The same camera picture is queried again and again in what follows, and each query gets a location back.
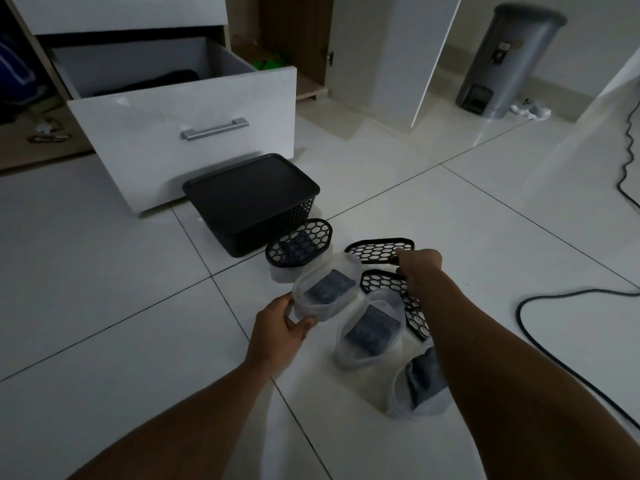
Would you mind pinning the person's left hand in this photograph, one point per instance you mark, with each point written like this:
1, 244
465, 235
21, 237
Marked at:
272, 334

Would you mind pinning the person's right hand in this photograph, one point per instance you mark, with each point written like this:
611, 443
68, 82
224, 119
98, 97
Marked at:
422, 262

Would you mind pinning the person's left thumb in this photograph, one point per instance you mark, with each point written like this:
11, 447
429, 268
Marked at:
303, 327

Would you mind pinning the person's right fingers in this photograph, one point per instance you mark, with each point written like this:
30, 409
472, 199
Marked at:
406, 255

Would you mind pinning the black honeycomb lid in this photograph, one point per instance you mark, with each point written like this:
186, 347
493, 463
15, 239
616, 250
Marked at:
382, 280
377, 250
415, 314
300, 242

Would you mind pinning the clear plastic container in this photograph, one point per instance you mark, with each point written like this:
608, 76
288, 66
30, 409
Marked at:
350, 359
280, 272
325, 304
397, 399

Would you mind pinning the person's right forearm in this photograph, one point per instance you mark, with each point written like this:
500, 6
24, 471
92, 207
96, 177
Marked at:
500, 384

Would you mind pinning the person's left forearm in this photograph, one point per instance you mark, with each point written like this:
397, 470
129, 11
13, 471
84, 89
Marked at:
200, 424

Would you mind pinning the dark folded cloth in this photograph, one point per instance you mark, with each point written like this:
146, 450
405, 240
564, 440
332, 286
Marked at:
372, 329
299, 246
425, 377
329, 288

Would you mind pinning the black plastic basket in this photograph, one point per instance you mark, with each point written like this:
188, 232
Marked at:
250, 229

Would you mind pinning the black basket lid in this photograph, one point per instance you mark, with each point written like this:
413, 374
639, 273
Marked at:
250, 187

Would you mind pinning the white power plug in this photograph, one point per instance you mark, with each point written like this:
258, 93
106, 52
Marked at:
532, 111

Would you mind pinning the white wardrobe door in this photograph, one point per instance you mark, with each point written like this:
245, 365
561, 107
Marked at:
390, 54

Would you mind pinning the white open drawer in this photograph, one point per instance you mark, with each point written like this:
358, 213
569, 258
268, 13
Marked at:
190, 139

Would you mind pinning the grey pedal trash bin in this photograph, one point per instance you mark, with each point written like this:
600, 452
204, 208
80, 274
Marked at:
505, 54

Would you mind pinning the green item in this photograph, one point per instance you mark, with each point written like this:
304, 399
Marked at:
270, 62

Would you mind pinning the wooden wardrobe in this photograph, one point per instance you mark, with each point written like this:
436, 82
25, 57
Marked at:
295, 29

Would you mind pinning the white closed drawer front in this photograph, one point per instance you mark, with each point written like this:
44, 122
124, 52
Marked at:
120, 12

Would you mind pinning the blue clothing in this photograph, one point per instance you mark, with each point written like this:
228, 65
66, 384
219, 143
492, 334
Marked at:
15, 67

